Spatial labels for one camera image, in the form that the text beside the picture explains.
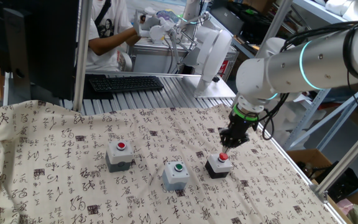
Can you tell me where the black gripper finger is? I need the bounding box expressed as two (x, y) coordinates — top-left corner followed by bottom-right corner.
(226, 136), (250, 154)
(218, 127), (231, 154)

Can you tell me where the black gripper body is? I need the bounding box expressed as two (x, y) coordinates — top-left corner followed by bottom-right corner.
(227, 111), (259, 142)

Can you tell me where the red mushroom button box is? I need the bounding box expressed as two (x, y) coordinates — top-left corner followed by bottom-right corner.
(204, 152), (232, 180)

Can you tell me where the green button box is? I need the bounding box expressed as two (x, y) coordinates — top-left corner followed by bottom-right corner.
(162, 161), (191, 192)

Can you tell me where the person's bare forearm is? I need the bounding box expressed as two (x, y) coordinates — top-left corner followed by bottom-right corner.
(88, 27), (141, 57)

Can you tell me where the white gloved hand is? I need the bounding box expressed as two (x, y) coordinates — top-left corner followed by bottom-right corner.
(134, 9), (144, 37)

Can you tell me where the brown cardboard box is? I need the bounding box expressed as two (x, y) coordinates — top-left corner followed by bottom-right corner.
(286, 148), (358, 224)

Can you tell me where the grey steel shelf rack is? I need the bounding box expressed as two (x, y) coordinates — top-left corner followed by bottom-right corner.
(283, 0), (358, 152)

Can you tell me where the silver aluminium case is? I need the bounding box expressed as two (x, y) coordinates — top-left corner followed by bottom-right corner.
(128, 39), (239, 75)

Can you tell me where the dark grey box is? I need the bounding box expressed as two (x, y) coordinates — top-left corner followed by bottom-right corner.
(210, 6), (245, 35)

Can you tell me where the black keyboard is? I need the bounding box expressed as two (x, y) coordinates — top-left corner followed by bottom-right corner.
(88, 75), (165, 93)

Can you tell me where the black bag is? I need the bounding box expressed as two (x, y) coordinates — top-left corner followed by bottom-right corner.
(315, 160), (358, 203)

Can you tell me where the white haptic teleoperation device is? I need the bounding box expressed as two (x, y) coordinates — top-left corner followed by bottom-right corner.
(137, 6), (198, 54)

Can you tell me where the person in white shirt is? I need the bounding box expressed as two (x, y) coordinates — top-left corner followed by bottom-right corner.
(85, 0), (133, 72)

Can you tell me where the black desk mat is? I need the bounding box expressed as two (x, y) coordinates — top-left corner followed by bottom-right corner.
(82, 73), (114, 100)

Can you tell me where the calligraphy print tablecloth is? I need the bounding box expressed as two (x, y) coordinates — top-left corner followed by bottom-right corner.
(0, 100), (341, 224)

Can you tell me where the white plastic robot part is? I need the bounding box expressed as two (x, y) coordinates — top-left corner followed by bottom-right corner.
(324, 0), (358, 21)

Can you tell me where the black computer monitor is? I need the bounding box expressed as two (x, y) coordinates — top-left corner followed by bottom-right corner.
(0, 0), (80, 101)

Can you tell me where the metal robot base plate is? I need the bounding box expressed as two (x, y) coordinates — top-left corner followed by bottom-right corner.
(181, 75), (236, 100)

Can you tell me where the aluminium frame post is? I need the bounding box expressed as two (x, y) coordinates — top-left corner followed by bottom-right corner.
(72, 0), (93, 113)
(255, 0), (293, 58)
(311, 127), (358, 200)

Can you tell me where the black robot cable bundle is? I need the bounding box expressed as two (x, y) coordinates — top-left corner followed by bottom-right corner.
(258, 18), (358, 141)

